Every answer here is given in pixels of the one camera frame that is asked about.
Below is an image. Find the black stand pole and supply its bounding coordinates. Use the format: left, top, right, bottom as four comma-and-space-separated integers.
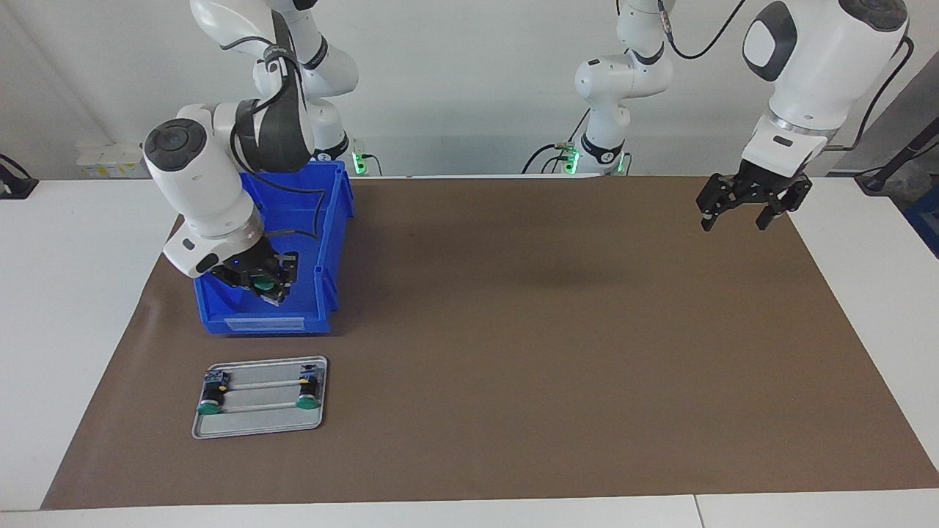
855, 117, 939, 195

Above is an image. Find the white wall box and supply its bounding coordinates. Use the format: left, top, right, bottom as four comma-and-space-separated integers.
76, 142, 147, 179

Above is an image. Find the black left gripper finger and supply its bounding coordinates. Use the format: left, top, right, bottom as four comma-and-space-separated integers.
695, 173, 742, 232
756, 176, 814, 232

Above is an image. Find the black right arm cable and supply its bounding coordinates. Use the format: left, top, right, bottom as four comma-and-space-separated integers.
220, 33, 329, 239

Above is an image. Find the blue crate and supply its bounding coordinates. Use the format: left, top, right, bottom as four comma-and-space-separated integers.
904, 183, 939, 259

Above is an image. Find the blue plastic storage bin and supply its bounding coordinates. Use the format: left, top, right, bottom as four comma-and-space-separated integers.
193, 160, 355, 337

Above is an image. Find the black left base cable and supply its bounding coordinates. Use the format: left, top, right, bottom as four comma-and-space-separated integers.
521, 139, 588, 175

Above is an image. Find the brown table mat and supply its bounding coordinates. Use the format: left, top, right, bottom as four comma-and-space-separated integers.
40, 175, 939, 510

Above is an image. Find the black clamp mount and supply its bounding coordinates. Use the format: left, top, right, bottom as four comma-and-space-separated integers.
0, 154, 39, 200

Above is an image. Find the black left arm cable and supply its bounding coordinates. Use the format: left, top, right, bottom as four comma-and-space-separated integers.
659, 0, 916, 153

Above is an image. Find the silver metal tray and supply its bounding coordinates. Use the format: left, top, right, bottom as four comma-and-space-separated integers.
191, 356, 329, 441

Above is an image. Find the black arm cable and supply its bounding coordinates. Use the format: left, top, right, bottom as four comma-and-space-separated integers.
659, 0, 916, 153
220, 33, 329, 239

